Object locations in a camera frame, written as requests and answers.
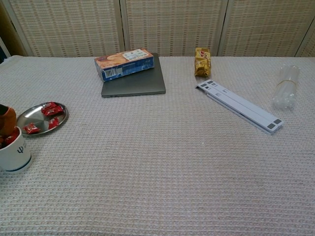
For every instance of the round metal plate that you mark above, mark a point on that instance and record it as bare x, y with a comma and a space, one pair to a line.
37, 115

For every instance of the orange and blue biscuit box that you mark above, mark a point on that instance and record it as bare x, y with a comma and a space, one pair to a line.
128, 64

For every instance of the clear plastic tube bundle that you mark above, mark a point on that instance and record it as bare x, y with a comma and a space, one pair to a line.
286, 96

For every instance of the red candy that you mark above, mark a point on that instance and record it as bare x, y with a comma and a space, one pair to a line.
11, 138

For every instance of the brown wooden screen frame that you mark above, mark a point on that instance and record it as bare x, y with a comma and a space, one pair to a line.
9, 32

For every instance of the grey closed laptop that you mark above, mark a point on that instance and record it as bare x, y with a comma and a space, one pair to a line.
142, 83

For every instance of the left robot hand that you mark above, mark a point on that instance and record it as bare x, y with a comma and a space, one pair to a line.
8, 120

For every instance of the white woven tablecloth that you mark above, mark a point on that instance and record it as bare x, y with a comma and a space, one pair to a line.
172, 172

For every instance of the white flat remote strip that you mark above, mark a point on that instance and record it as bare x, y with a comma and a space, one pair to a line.
241, 105

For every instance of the heap of red candies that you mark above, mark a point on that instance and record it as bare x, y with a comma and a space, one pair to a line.
50, 109

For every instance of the woven folding screen panel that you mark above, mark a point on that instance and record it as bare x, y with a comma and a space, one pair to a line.
172, 24
310, 46
69, 24
265, 24

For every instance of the gold snack packet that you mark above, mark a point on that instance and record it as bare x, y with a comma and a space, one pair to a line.
203, 64

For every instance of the white paper cup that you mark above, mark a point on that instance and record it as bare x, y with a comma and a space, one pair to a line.
14, 157

